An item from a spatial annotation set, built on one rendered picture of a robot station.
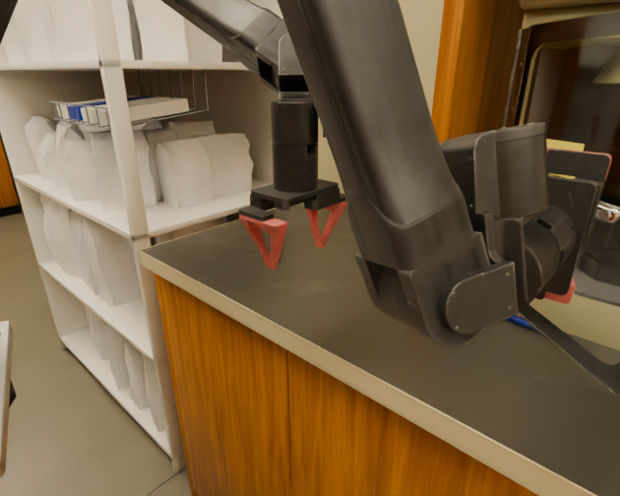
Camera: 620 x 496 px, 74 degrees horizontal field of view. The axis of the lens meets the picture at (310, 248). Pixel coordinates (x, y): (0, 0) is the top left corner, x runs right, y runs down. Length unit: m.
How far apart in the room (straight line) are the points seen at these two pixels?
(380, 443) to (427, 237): 0.52
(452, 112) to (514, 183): 0.38
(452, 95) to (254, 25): 0.30
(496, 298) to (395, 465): 0.49
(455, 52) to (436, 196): 0.44
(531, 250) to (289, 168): 0.29
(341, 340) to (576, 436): 0.32
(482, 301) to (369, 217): 0.09
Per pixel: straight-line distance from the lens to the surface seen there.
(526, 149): 0.30
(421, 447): 0.67
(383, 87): 0.24
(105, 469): 1.86
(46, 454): 2.01
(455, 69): 0.67
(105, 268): 1.68
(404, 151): 0.24
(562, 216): 0.40
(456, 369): 0.65
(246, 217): 0.51
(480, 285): 0.27
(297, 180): 0.50
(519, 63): 0.71
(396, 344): 0.67
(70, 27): 1.43
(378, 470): 0.77
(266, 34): 0.55
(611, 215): 0.50
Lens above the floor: 1.33
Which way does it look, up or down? 23 degrees down
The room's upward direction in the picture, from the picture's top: straight up
